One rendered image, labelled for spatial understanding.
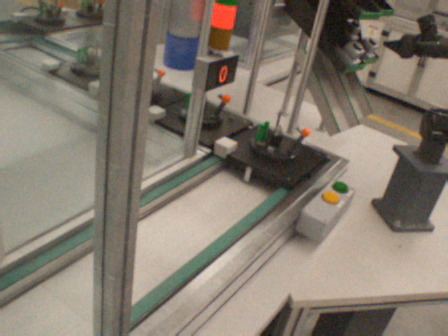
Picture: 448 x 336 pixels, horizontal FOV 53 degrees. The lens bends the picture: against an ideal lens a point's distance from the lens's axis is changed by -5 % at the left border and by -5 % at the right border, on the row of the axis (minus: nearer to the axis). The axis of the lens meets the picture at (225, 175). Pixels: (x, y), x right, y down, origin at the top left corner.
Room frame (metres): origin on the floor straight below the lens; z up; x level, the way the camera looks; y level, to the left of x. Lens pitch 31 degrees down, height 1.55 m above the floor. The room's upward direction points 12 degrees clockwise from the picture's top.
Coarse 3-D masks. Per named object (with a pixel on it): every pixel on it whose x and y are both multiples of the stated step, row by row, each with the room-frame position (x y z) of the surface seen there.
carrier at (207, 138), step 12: (204, 108) 1.27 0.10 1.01; (216, 108) 1.33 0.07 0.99; (204, 120) 1.23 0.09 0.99; (216, 120) 1.24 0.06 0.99; (228, 120) 1.31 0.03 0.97; (240, 120) 1.32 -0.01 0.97; (204, 132) 1.19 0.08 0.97; (216, 132) 1.21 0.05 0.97; (228, 132) 1.22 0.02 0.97; (240, 132) 1.26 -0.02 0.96; (204, 144) 1.12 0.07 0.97
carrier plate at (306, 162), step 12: (252, 132) 1.26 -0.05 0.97; (240, 144) 1.16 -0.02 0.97; (300, 144) 1.24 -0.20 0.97; (228, 156) 1.09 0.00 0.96; (240, 156) 1.09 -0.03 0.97; (252, 156) 1.11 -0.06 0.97; (300, 156) 1.17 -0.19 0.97; (312, 156) 1.18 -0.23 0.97; (324, 156) 1.20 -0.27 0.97; (264, 168) 1.05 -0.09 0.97; (276, 168) 1.07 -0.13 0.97; (288, 168) 1.08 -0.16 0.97; (300, 168) 1.09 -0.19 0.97; (312, 168) 1.11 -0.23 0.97; (276, 180) 1.02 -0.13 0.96; (288, 180) 1.02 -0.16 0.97; (300, 180) 1.05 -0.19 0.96
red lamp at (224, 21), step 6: (216, 6) 1.03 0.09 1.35; (222, 6) 1.02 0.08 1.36; (216, 12) 1.03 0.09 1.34; (222, 12) 1.02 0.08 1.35; (228, 12) 1.03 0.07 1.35; (234, 12) 1.04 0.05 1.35; (216, 18) 1.03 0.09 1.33; (222, 18) 1.02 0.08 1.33; (228, 18) 1.03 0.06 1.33; (234, 18) 1.05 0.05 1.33; (216, 24) 1.02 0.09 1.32; (222, 24) 1.02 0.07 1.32; (228, 24) 1.03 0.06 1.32
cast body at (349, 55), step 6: (354, 42) 1.38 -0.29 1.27; (336, 48) 1.39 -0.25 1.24; (342, 48) 1.37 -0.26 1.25; (348, 48) 1.35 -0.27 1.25; (354, 48) 1.35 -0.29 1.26; (360, 48) 1.35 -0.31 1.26; (336, 54) 1.37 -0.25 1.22; (342, 54) 1.36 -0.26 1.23; (348, 54) 1.35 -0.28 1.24; (354, 54) 1.34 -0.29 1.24; (360, 54) 1.36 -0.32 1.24; (342, 60) 1.36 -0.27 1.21; (348, 60) 1.35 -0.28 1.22; (354, 60) 1.35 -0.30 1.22; (348, 66) 1.35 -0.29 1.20
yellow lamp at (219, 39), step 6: (210, 30) 1.04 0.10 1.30; (216, 30) 1.02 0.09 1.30; (222, 30) 1.02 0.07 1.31; (228, 30) 1.03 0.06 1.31; (210, 36) 1.03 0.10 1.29; (216, 36) 1.02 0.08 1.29; (222, 36) 1.02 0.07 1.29; (228, 36) 1.03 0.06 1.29; (210, 42) 1.03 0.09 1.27; (216, 42) 1.02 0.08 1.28; (222, 42) 1.02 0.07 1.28; (228, 42) 1.04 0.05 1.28; (216, 48) 1.02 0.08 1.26; (222, 48) 1.03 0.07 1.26; (228, 48) 1.04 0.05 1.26
